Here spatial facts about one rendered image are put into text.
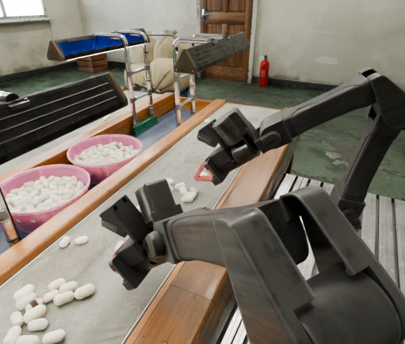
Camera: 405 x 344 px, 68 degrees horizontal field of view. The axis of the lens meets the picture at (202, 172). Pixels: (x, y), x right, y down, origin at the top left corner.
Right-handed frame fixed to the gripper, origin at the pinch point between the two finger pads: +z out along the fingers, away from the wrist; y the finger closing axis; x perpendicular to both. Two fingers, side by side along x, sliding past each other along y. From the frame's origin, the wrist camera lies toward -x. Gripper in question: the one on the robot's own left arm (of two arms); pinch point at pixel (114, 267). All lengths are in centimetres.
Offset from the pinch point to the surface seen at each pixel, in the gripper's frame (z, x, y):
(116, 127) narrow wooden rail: 42, -33, -69
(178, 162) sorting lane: 12, -6, -51
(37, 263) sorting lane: 17.5, -9.7, 2.9
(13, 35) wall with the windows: 369, -324, -351
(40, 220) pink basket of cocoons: 27.4, -17.7, -8.7
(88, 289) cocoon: 3.7, 0.0, 4.8
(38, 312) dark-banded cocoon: 7.5, -3.1, 12.3
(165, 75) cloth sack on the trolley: 136, -82, -288
